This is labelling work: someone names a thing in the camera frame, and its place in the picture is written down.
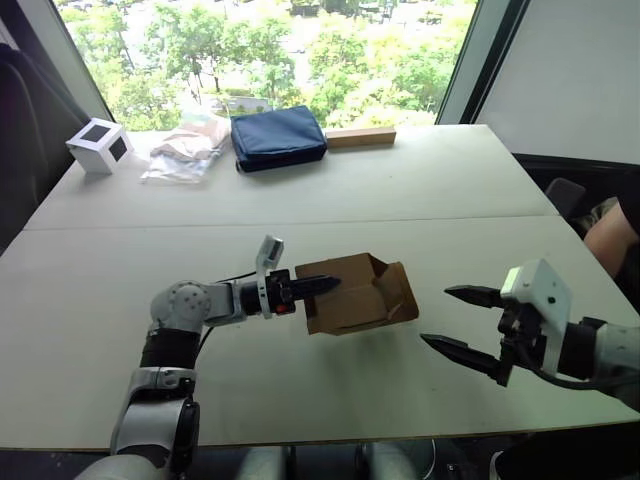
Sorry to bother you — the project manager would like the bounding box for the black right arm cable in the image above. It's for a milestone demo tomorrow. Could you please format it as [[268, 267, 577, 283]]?
[[517, 344, 640, 391]]

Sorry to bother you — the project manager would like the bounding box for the seated person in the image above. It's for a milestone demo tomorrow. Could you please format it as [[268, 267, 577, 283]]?
[[579, 167, 640, 301]]

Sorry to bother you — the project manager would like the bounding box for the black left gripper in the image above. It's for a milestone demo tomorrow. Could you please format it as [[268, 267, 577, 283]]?
[[267, 268, 343, 318]]

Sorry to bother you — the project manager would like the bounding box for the clear bag with beige cloth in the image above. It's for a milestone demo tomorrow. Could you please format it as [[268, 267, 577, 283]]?
[[139, 110, 233, 186]]

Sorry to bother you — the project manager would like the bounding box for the light wooden block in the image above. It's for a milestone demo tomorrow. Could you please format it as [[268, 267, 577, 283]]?
[[324, 125, 398, 151]]

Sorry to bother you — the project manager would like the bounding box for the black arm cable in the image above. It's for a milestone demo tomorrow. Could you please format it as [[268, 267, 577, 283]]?
[[517, 344, 640, 391], [196, 272, 262, 364]]

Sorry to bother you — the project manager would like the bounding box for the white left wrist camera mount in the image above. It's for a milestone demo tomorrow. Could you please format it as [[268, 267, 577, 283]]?
[[253, 234, 286, 321]]

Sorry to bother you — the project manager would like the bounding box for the dark blue fabric pouch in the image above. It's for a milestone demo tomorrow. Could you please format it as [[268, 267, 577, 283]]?
[[229, 104, 329, 174]]

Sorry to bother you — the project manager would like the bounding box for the dark window frame post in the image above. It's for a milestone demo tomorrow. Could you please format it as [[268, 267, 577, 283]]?
[[433, 0, 532, 127]]

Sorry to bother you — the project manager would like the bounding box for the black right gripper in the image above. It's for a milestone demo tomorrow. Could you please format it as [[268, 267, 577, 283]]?
[[419, 284, 550, 389]]

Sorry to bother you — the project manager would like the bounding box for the small brown cardboard box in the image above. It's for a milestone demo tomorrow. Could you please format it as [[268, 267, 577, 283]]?
[[294, 252, 421, 337]]

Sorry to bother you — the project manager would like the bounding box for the white cube with black squares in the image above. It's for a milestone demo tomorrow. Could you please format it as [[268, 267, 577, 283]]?
[[64, 117, 135, 176]]

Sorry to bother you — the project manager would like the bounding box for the black office chair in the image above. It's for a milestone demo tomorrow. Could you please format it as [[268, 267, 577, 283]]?
[[544, 176, 587, 222]]

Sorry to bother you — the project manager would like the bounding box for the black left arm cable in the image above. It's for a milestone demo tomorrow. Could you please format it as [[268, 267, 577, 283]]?
[[196, 272, 262, 364]]

